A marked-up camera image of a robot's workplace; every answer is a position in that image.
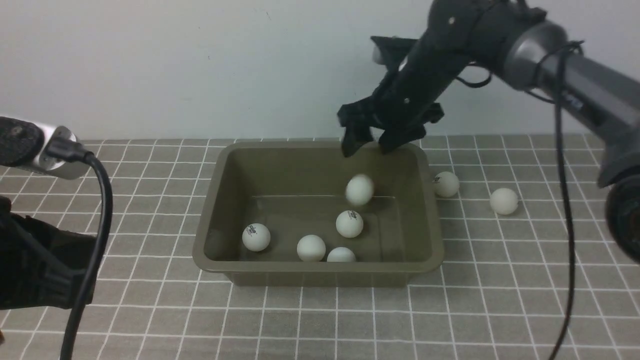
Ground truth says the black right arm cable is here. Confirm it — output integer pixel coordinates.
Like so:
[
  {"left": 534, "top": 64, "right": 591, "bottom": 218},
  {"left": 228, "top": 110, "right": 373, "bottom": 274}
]
[{"left": 520, "top": 41, "right": 586, "bottom": 360}]

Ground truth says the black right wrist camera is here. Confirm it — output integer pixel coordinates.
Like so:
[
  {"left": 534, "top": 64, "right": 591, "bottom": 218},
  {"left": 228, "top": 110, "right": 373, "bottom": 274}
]
[{"left": 370, "top": 35, "right": 418, "bottom": 71}]

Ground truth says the olive plastic storage bin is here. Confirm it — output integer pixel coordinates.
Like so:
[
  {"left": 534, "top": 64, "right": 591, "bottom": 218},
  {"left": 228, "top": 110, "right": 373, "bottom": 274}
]
[{"left": 192, "top": 140, "right": 445, "bottom": 288}]

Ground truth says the grey checkered tablecloth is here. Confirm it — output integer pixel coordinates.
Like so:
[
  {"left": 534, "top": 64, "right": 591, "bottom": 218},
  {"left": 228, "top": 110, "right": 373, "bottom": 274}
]
[{"left": 0, "top": 134, "right": 639, "bottom": 360}]

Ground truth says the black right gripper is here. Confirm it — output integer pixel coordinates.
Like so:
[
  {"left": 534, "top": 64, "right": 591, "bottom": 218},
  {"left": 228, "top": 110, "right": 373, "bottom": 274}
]
[{"left": 337, "top": 75, "right": 444, "bottom": 158}]

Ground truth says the white ping-pong ball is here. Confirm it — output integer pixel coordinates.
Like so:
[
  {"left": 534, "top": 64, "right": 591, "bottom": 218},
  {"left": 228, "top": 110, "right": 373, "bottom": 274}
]
[
  {"left": 433, "top": 171, "right": 460, "bottom": 198},
  {"left": 335, "top": 210, "right": 364, "bottom": 239},
  {"left": 242, "top": 223, "right": 271, "bottom": 252},
  {"left": 345, "top": 173, "right": 375, "bottom": 207},
  {"left": 296, "top": 234, "right": 327, "bottom": 262},
  {"left": 326, "top": 247, "right": 357, "bottom": 262},
  {"left": 489, "top": 187, "right": 519, "bottom": 215}
]

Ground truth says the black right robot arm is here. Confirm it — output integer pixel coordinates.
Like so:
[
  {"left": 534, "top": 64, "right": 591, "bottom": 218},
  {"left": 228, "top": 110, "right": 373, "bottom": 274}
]
[{"left": 337, "top": 0, "right": 640, "bottom": 262}]

